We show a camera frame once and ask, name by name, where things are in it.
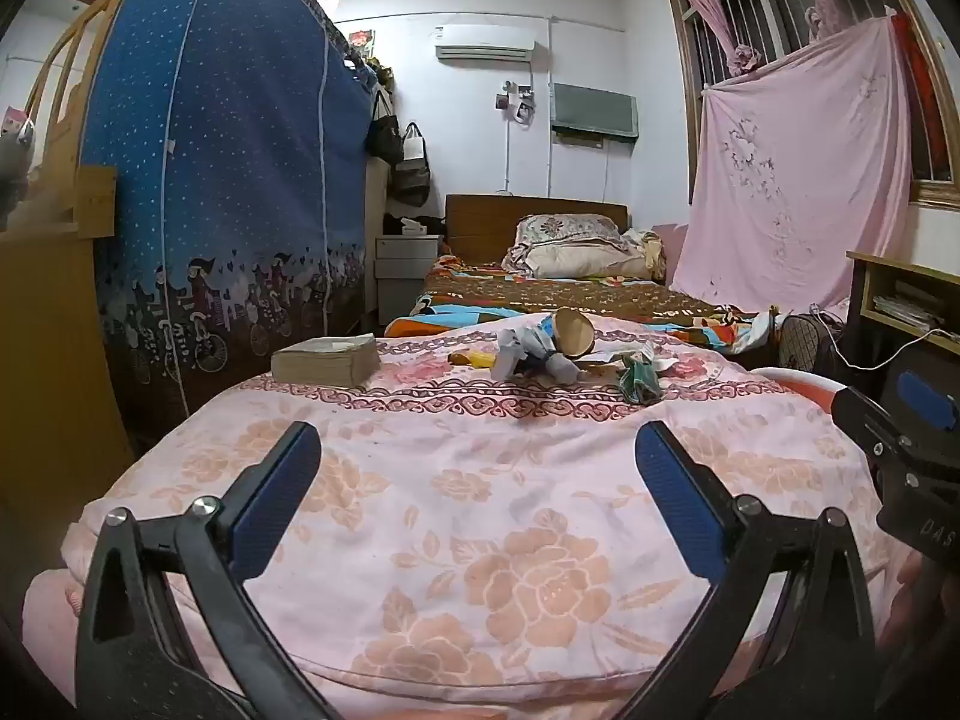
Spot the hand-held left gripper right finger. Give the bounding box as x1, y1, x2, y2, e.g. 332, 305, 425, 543
622, 420, 878, 720

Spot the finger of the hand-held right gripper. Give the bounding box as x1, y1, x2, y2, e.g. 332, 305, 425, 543
896, 369, 960, 432
830, 386, 912, 466

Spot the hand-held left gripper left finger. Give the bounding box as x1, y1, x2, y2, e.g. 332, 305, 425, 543
75, 421, 338, 720

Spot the orange plastic basin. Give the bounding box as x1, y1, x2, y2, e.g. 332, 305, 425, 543
750, 366, 852, 413

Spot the green snack wrapper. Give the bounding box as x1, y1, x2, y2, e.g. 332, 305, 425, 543
619, 357, 663, 404

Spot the red and tan plush toy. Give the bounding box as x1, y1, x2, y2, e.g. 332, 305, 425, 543
552, 309, 598, 359

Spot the white printed packet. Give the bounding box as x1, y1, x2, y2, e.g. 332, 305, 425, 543
491, 315, 562, 381

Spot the person's right hand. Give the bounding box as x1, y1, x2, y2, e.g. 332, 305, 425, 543
896, 551, 960, 661

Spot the stack of papers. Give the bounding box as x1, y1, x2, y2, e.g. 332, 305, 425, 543
870, 281, 947, 332

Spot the black floor fan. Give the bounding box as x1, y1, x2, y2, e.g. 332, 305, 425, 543
776, 311, 847, 377

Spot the wooden desk shelf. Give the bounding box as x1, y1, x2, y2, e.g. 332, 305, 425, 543
846, 250, 960, 352

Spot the thick worn book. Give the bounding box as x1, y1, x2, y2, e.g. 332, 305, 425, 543
271, 334, 381, 385

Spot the pink floral quilt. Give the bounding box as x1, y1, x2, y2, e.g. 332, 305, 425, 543
22, 311, 916, 720

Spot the bed with patterned blanket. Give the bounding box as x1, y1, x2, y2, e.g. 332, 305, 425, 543
385, 255, 782, 353

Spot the beige folded quilt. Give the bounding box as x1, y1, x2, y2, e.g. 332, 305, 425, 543
502, 238, 667, 282

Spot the pink hanging sheet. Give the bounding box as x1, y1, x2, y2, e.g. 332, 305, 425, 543
670, 15, 913, 316

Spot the white nightstand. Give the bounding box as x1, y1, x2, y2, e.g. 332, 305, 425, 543
373, 234, 444, 328

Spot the wooden cabinet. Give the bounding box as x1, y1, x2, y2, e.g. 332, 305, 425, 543
0, 165, 140, 511

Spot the floral pillow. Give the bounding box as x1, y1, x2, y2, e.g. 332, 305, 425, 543
514, 213, 628, 250

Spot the red hanging cloth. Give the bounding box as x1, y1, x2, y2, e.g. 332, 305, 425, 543
892, 15, 942, 182

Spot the wooden headboard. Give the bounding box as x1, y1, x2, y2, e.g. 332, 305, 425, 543
445, 193, 629, 265

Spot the black and white hanging bag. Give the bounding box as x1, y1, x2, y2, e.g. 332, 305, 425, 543
390, 121, 433, 208

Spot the blue printed wardrobe cover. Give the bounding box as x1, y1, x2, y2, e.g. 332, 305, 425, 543
79, 0, 376, 421

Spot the grey plush toy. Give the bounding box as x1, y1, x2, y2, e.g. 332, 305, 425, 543
0, 118, 38, 212

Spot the white air conditioner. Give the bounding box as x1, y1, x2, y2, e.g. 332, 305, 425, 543
435, 17, 537, 62

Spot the white cable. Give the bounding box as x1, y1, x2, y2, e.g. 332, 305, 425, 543
812, 306, 955, 373

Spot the wall socket with photos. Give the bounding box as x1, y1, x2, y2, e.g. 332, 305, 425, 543
491, 79, 536, 125

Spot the curved wooden frame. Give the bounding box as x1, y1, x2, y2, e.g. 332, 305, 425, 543
22, 0, 140, 241

